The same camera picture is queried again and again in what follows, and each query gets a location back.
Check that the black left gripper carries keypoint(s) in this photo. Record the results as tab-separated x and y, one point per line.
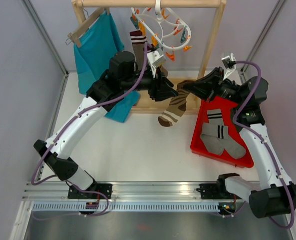
157	85

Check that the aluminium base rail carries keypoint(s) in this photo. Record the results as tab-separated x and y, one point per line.
127	191

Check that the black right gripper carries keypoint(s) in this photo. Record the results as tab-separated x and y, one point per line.
205	87

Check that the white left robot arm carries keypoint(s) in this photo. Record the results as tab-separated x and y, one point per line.
122	76

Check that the beige sock maroon striped cuff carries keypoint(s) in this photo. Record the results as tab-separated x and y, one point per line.
138	40

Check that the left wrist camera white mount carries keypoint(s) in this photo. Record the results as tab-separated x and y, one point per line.
155	59

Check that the wooden clothes rack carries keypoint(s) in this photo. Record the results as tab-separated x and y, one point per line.
87	12

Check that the grey sock black stripes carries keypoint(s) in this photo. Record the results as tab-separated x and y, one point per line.
215	127

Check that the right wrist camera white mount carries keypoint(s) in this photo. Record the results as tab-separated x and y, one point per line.
229	62

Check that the red plastic tray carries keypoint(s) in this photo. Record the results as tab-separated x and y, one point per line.
197	146

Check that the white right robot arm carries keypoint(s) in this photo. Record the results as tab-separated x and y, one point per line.
276	193

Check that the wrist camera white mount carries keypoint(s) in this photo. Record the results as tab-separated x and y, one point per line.
155	59
229	62

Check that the wooden clothes hanger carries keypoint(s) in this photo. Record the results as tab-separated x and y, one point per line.
82	29

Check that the teal t-shirt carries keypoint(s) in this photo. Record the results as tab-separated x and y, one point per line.
98	45

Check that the white clip hanger frame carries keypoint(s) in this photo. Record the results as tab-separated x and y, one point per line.
162	25

